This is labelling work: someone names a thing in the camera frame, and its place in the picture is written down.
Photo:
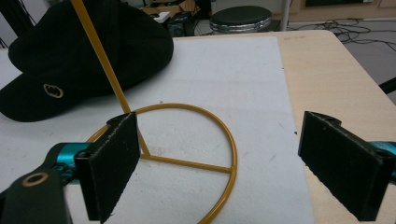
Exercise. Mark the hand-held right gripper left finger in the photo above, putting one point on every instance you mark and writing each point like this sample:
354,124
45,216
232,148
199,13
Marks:
107,168

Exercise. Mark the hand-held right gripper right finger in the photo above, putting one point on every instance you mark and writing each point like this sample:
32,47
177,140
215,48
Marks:
345,165

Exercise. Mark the yellow metal hat stand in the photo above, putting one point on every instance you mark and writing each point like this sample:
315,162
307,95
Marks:
199,165

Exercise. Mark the black cap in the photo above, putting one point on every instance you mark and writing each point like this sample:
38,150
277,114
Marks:
81,59

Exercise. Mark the white foam mat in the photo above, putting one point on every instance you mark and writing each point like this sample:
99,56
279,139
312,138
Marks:
199,124

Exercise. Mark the white table leg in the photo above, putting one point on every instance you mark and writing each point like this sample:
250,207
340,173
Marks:
284,15

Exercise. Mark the cardboard box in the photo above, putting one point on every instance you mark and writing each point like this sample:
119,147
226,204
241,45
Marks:
172,7

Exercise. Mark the round black stool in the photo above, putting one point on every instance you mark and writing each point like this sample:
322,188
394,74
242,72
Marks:
240,18

